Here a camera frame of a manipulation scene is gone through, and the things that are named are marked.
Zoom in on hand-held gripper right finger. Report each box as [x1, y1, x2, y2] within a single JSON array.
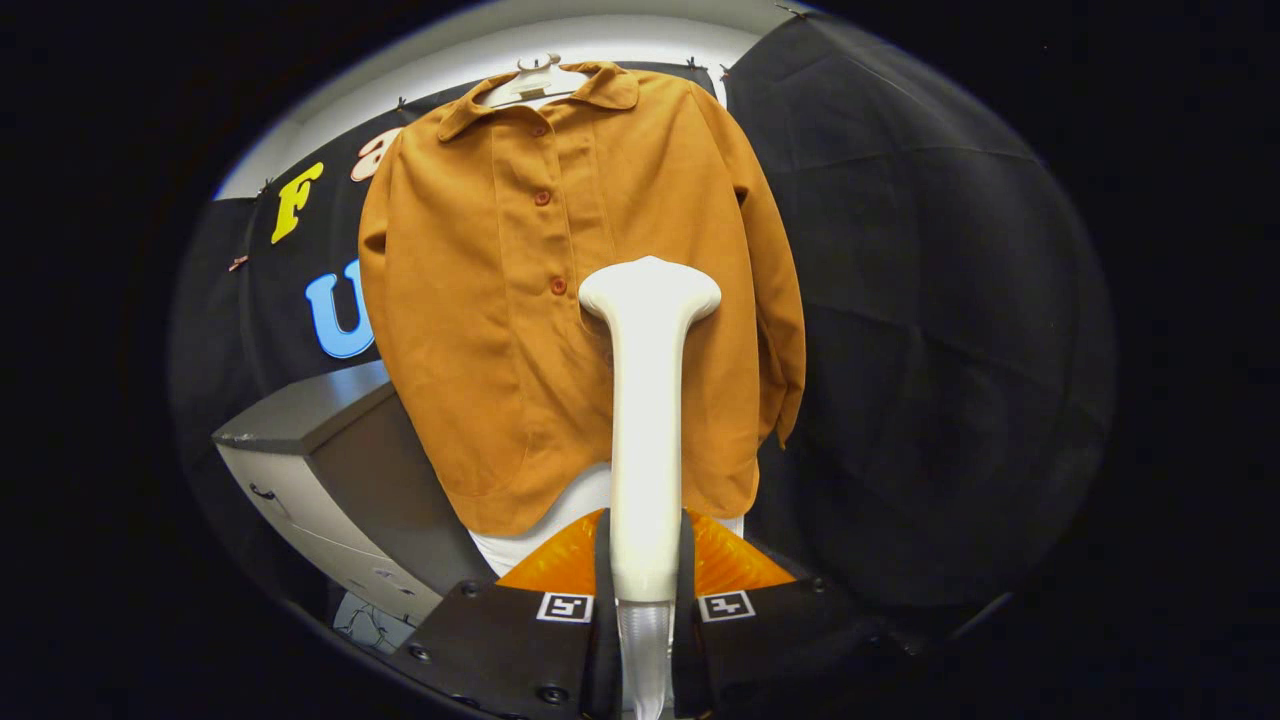
[[672, 508, 916, 720]]

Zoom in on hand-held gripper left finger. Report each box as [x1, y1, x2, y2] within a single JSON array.
[[395, 508, 626, 720]]

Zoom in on white garment steamer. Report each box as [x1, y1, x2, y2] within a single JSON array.
[[578, 256, 723, 720]]

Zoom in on orange button-up shirt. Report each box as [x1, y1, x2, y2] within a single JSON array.
[[357, 62, 807, 538]]

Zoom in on grey cabinet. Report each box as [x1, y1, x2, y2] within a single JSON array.
[[212, 360, 501, 627]]

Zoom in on black backdrop cloth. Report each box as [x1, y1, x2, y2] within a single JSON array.
[[170, 8, 1116, 641]]

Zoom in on white mannequin torso stand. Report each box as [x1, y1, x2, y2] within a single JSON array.
[[468, 53, 746, 578]]

